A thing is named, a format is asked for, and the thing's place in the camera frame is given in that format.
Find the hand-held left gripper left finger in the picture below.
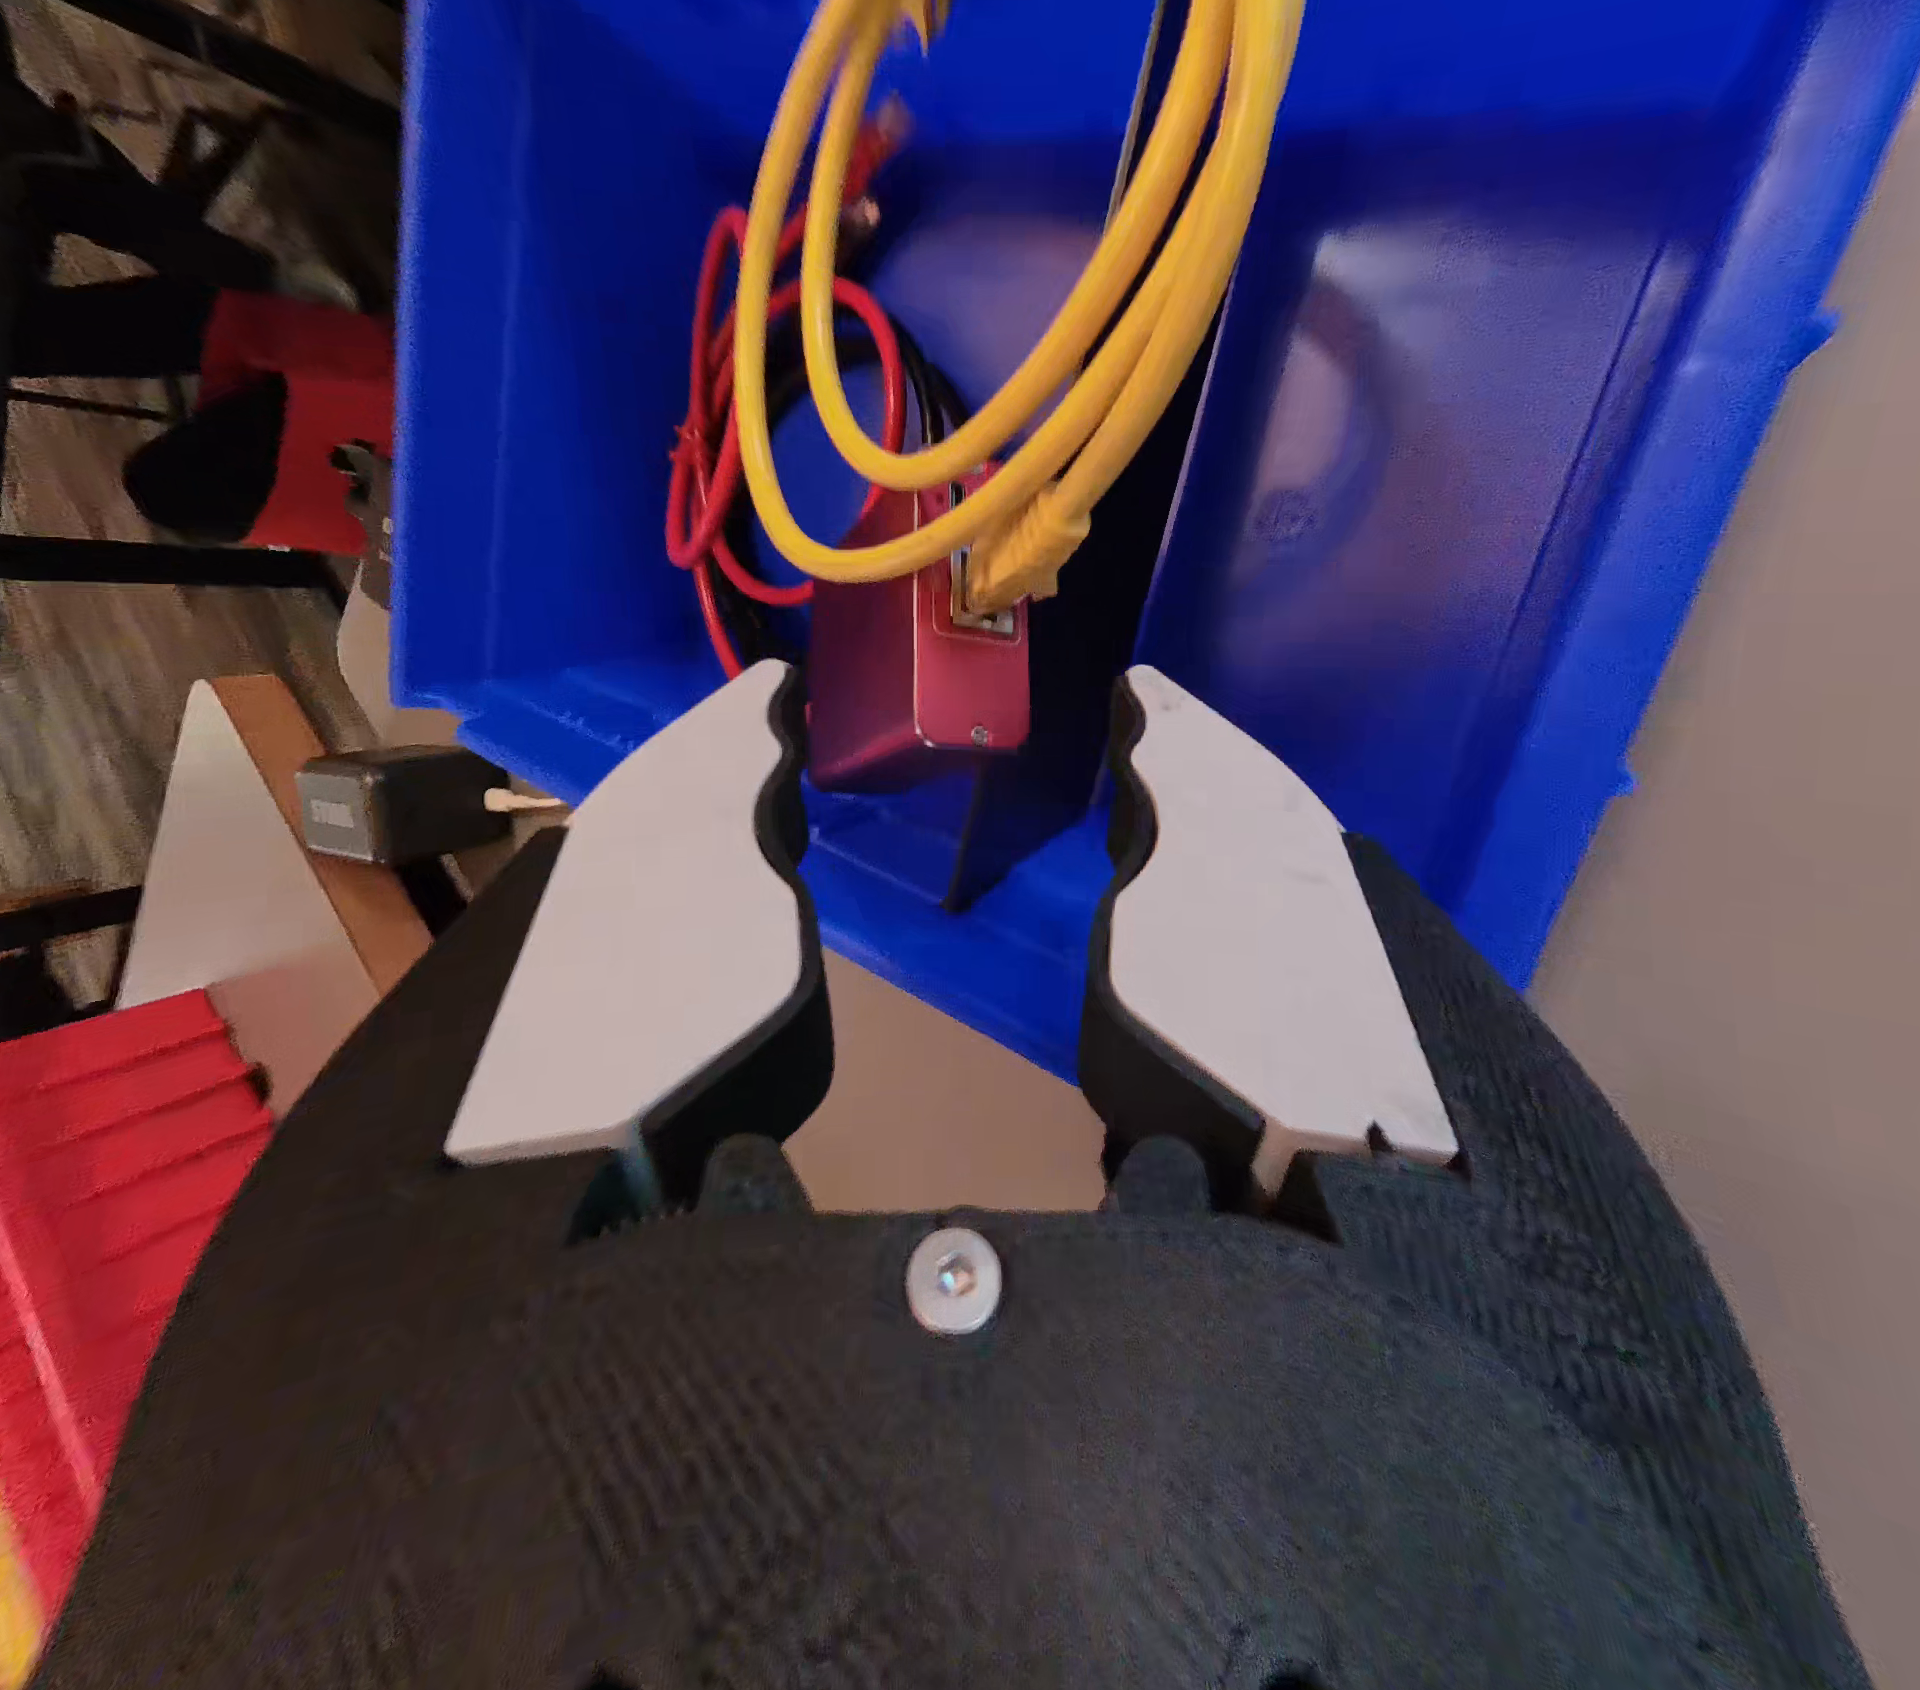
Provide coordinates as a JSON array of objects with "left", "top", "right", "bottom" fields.
[{"left": 443, "top": 659, "right": 838, "bottom": 1179}]

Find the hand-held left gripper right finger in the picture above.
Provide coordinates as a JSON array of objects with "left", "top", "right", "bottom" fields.
[{"left": 1079, "top": 665, "right": 1467, "bottom": 1187}]

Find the red ethernet switch box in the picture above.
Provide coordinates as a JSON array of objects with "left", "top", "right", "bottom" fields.
[{"left": 805, "top": 466, "right": 1038, "bottom": 796}]

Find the red ethernet cable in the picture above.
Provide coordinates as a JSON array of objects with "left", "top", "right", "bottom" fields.
[{"left": 665, "top": 101, "right": 918, "bottom": 672}]

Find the black ethernet cable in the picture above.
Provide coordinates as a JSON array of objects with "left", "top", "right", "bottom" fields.
[{"left": 704, "top": 332, "right": 978, "bottom": 672}]

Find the blue plastic bin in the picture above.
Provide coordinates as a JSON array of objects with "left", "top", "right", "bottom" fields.
[{"left": 386, "top": 0, "right": 1920, "bottom": 1079}]

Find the yellow ethernet cable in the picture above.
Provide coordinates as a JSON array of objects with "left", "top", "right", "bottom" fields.
[{"left": 733, "top": 0, "right": 1320, "bottom": 604}]

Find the grey power adapter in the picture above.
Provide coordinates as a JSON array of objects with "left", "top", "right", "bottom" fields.
[{"left": 293, "top": 744, "right": 563, "bottom": 869}]

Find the red plastic bin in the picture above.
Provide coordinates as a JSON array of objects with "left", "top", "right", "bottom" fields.
[{"left": 0, "top": 985, "right": 280, "bottom": 1632}]

